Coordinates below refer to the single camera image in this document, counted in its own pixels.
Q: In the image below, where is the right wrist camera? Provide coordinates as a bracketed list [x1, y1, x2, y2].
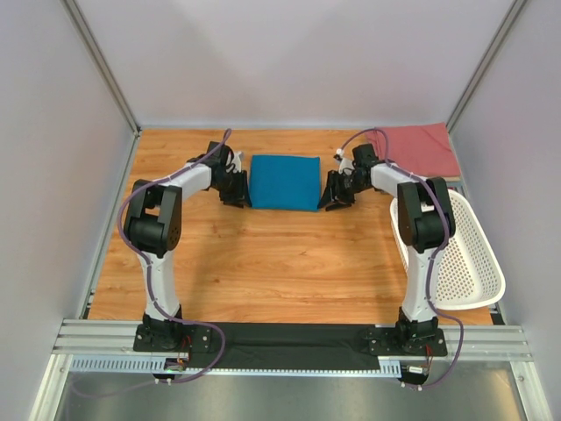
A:
[334, 148, 354, 175]

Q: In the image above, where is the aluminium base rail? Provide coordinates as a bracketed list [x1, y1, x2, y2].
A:
[53, 319, 532, 361]

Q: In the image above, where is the grey slotted cable duct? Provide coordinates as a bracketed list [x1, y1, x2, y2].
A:
[69, 355, 430, 377]

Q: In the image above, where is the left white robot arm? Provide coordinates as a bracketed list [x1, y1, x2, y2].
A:
[119, 140, 252, 352]

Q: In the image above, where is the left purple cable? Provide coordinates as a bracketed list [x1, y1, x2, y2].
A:
[69, 127, 229, 398]

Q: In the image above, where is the left aluminium frame post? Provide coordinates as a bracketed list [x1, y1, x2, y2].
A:
[60, 0, 141, 135]

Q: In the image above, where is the purple cable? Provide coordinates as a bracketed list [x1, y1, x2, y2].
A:
[336, 126, 465, 391]
[69, 127, 229, 398]

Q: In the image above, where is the white perforated basket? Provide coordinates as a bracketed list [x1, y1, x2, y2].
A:
[390, 190, 506, 321]

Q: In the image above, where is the aluminium frame post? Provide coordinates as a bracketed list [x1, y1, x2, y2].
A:
[446, 0, 529, 134]
[60, 0, 141, 135]

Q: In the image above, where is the folded red t shirt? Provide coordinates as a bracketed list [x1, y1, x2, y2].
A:
[381, 123, 461, 179]

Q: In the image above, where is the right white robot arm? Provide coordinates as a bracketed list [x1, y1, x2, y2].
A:
[317, 144, 455, 356]

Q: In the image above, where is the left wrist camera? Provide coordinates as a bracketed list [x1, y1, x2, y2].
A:
[227, 151, 244, 174]

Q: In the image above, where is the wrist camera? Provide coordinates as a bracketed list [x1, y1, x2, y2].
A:
[227, 151, 244, 174]
[334, 148, 354, 175]

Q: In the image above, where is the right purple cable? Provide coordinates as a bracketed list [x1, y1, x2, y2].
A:
[336, 126, 465, 391]

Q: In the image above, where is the blue t shirt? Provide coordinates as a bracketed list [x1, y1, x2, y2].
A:
[249, 154, 322, 212]

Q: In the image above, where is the right aluminium frame post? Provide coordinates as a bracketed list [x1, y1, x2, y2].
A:
[446, 0, 529, 134]

